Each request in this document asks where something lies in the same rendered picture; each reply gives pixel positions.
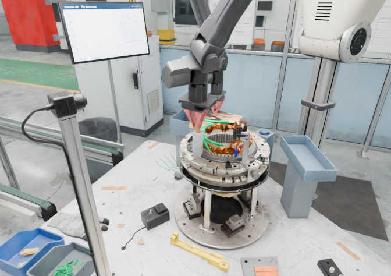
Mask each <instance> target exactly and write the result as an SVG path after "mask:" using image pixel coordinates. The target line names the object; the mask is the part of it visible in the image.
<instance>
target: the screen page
mask: <svg viewBox="0 0 391 276"><path fill-rule="evenodd" d="M62 9H63V14H64V17H65V21H66V26H67V30H68V34H69V38H70V43H71V46H72V51H73V56H74V60H75V62H80V61H89V60H93V59H102V58H111V57H117V56H125V55H134V54H143V53H148V47H147V39H146V33H145V25H144V17H143V9H142V4H62Z"/></svg>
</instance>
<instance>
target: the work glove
mask: <svg viewBox="0 0 391 276"><path fill-rule="evenodd" d="M98 218H99V221H100V222H102V223H104V224H108V223H109V219H107V218H104V217H98ZM47 226H50V227H55V228H58V229H59V230H60V231H61V232H63V233H65V234H68V235H70V236H75V237H80V238H82V239H83V240H84V241H87V238H86V235H85V231H84V227H83V223H82V220H81V215H80V213H75V214H68V213H64V212H59V213H58V214H57V215H56V216H54V217H53V219H52V220H50V222H49V223H48V225H47ZM100 226H101V230H103V231H107V230H108V227H107V226H106V225H102V224H100Z"/></svg>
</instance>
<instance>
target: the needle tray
mask: <svg viewBox="0 0 391 276"><path fill-rule="evenodd" d="M280 146H281V148H282V149H283V151H284V152H285V154H286V155H287V157H288V163H287V168H286V175H285V181H284V184H283V190H282V197H281V200H280V202H281V204H282V206H283V208H284V210H285V213H286V215H287V217H288V219H293V218H308V216H309V213H310V208H311V205H312V200H313V197H314V193H315V188H316V185H317V182H322V181H335V180H336V176H337V173H338V170H337V168H336V167H335V166H334V165H333V164H332V163H331V162H330V161H329V160H328V159H327V157H326V156H325V155H324V154H323V153H322V151H321V150H320V149H319V148H318V147H317V146H316V145H315V144H314V143H313V142H312V140H311V139H310V138H309V137H308V136H281V139H280Z"/></svg>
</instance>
